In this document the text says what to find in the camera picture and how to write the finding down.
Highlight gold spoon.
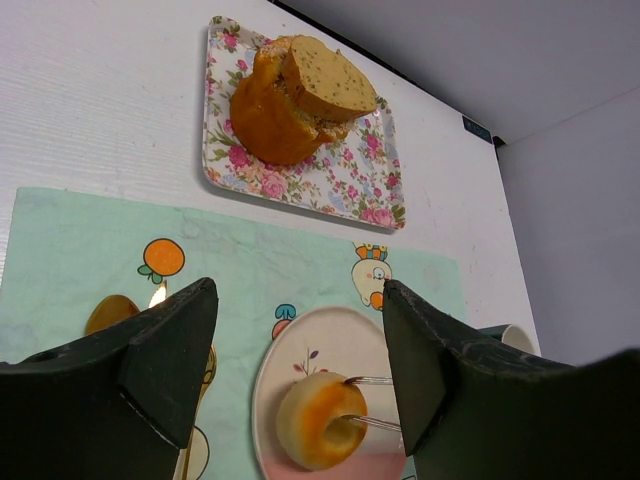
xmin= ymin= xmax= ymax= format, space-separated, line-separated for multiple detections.
xmin=84 ymin=294 xmax=140 ymax=336

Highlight pink white ceramic plate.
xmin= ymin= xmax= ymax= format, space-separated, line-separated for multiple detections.
xmin=251 ymin=306 xmax=415 ymax=479

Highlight right blue table label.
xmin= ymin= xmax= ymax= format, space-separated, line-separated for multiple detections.
xmin=462 ymin=116 xmax=493 ymax=144

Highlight metal food tongs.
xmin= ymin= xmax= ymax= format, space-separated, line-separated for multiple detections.
xmin=342 ymin=376 xmax=401 ymax=433

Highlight large orange sponge cake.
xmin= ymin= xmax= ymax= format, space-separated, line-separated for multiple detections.
xmin=230 ymin=36 xmax=352 ymax=166

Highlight gold fork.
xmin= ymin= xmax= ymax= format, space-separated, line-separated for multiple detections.
xmin=180 ymin=345 xmax=217 ymax=480

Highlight mint cartoon placemat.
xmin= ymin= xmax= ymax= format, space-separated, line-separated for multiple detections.
xmin=0 ymin=186 xmax=466 ymax=480

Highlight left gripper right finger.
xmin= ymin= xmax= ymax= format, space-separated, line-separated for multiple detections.
xmin=383 ymin=280 xmax=639 ymax=479

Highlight floral rectangular tray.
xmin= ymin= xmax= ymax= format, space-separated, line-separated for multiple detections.
xmin=202 ymin=16 xmax=406 ymax=230

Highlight seeded bread slice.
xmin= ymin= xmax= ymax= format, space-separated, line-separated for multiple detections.
xmin=281 ymin=35 xmax=377 ymax=123

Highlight orange glazed donut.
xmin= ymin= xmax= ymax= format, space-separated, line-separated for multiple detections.
xmin=276 ymin=372 xmax=368 ymax=471

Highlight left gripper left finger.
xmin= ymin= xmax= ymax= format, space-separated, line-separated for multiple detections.
xmin=1 ymin=277 xmax=218 ymax=479

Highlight gold knife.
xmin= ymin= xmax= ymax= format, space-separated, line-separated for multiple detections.
xmin=148 ymin=280 xmax=167 ymax=308

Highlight green ceramic mug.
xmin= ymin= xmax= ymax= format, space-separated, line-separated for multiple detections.
xmin=478 ymin=324 xmax=537 ymax=355

